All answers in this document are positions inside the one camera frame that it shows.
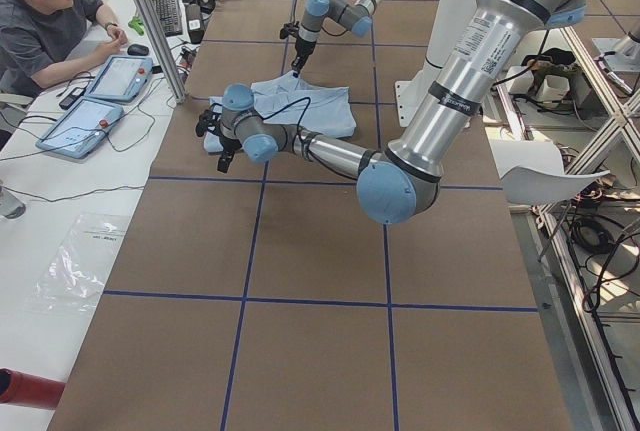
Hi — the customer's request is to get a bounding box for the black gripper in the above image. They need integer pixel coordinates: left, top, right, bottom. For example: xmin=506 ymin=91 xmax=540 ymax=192
xmin=217 ymin=133 xmax=242 ymax=173
xmin=291 ymin=36 xmax=316 ymax=76

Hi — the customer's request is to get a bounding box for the light blue button shirt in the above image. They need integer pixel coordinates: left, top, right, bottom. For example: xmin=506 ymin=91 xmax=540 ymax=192
xmin=210 ymin=72 xmax=356 ymax=138

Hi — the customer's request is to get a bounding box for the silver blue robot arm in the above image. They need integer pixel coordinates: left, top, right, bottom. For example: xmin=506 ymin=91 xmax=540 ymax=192
xmin=213 ymin=0 xmax=586 ymax=225
xmin=280 ymin=0 xmax=382 ymax=77

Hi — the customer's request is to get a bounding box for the upper blue teach pendant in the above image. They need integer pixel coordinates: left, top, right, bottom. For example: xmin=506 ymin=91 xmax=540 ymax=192
xmin=85 ymin=55 xmax=153 ymax=103

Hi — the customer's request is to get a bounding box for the blue teach pendant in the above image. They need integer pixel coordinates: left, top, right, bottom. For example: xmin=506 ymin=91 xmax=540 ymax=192
xmin=35 ymin=97 xmax=124 ymax=159
xmin=85 ymin=55 xmax=153 ymax=103

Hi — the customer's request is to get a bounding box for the black computer mouse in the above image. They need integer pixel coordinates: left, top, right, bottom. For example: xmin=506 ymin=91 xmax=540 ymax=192
xmin=127 ymin=44 xmax=150 ymax=56

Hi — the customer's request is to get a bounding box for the black computer keyboard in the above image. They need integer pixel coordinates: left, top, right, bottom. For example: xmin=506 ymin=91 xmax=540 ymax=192
xmin=151 ymin=0 xmax=183 ymax=37

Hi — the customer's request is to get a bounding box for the lower blue teach pendant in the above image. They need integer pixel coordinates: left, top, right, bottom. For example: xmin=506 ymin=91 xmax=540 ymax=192
xmin=35 ymin=97 xmax=124 ymax=159

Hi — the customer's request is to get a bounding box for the green small object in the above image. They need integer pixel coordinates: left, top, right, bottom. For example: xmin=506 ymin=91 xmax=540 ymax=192
xmin=128 ymin=16 xmax=144 ymax=36

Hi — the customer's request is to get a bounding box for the black phone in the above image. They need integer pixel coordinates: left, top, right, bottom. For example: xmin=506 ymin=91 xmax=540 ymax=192
xmin=59 ymin=87 xmax=85 ymax=110

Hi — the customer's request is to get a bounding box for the clear plastic bag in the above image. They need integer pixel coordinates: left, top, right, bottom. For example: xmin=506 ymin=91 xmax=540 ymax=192
xmin=24 ymin=213 xmax=131 ymax=316

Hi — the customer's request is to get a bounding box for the clear water bottle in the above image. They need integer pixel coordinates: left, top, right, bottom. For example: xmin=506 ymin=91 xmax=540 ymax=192
xmin=0 ymin=184 xmax=26 ymax=219

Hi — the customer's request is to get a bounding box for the seated person in grey shirt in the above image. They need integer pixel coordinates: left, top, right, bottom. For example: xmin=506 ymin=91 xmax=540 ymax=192
xmin=1 ymin=0 xmax=128 ymax=98

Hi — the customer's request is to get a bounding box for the white curved guard sheet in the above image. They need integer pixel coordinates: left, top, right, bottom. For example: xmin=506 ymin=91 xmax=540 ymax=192
xmin=489 ymin=139 xmax=610 ymax=205

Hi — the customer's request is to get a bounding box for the red cylinder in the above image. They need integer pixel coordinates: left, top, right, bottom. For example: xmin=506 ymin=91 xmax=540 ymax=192
xmin=1 ymin=368 xmax=66 ymax=410

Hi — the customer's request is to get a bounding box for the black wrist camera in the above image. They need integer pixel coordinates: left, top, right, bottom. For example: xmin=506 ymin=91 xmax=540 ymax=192
xmin=279 ymin=21 xmax=299 ymax=40
xmin=195 ymin=102 xmax=222 ymax=137

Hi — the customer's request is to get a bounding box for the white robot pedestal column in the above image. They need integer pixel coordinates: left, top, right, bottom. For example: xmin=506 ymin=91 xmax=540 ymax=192
xmin=395 ymin=0 xmax=476 ymax=128

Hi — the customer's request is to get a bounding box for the aluminium frame post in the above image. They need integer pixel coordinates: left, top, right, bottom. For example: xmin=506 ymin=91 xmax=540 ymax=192
xmin=133 ymin=0 xmax=187 ymax=104

